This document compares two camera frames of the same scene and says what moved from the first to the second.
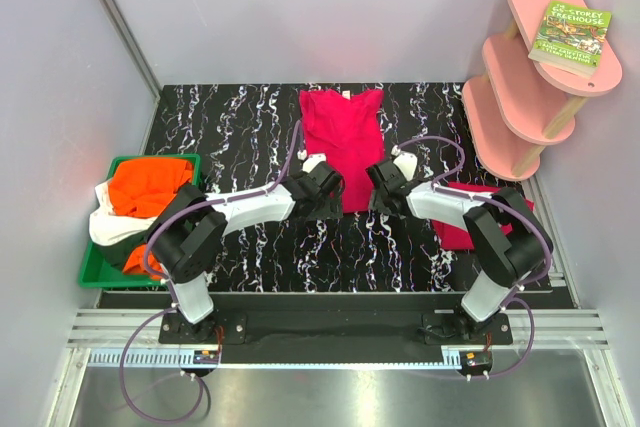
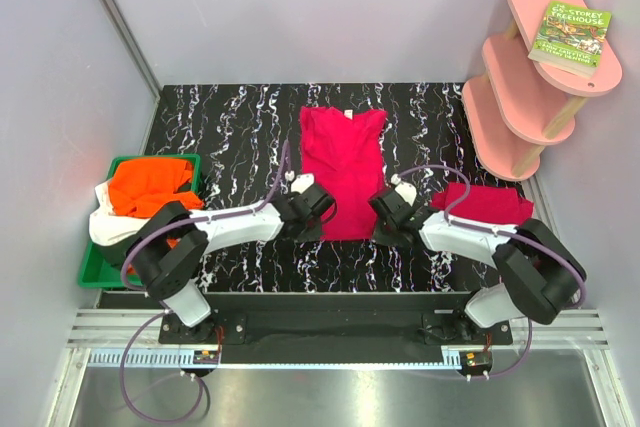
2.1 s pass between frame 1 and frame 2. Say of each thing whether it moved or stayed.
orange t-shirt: stayed
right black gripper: moved
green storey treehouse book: stayed
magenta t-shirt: moved
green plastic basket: stayed
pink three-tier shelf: stayed
